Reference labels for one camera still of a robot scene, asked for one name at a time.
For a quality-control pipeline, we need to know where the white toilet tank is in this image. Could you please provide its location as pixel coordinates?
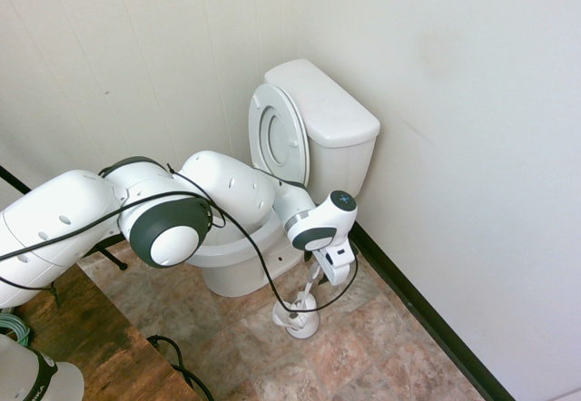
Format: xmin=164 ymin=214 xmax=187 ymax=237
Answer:
xmin=306 ymin=114 xmax=380 ymax=206

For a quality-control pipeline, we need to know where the black camera tripod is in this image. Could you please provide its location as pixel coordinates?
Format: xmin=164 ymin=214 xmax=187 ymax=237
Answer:
xmin=0 ymin=164 xmax=129 ymax=271

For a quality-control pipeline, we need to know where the green coiled cable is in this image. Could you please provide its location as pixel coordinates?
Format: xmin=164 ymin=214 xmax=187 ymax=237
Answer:
xmin=0 ymin=314 xmax=33 ymax=352

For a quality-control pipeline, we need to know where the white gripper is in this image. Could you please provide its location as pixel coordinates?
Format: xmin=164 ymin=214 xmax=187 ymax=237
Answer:
xmin=304 ymin=236 xmax=354 ymax=287

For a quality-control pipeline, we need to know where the white toilet brush holder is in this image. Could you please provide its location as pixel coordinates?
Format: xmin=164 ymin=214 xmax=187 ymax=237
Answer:
xmin=271 ymin=292 xmax=320 ymax=340

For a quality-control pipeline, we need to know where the black power cable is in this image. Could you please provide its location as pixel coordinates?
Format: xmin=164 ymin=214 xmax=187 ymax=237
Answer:
xmin=145 ymin=335 xmax=214 ymax=401

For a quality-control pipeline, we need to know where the white toilet seat cover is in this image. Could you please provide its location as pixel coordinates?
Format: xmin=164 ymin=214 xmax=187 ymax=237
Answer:
xmin=251 ymin=83 xmax=312 ymax=191

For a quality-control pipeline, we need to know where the black wall baseboard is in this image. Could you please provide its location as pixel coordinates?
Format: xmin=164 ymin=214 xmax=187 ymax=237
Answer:
xmin=351 ymin=221 xmax=517 ymax=401

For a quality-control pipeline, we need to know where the white toilet brush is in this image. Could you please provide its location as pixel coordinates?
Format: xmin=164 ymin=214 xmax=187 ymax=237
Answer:
xmin=288 ymin=262 xmax=321 ymax=325

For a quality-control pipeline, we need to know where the white toilet bowl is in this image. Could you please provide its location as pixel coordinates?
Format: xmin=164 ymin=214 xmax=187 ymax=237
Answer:
xmin=188 ymin=212 xmax=314 ymax=298

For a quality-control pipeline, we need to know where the white toilet tank lid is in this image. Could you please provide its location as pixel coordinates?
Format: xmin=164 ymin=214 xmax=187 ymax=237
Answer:
xmin=263 ymin=59 xmax=381 ymax=149

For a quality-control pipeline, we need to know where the white toilet seat ring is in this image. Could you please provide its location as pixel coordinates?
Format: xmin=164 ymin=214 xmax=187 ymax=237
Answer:
xmin=247 ymin=83 xmax=311 ymax=191

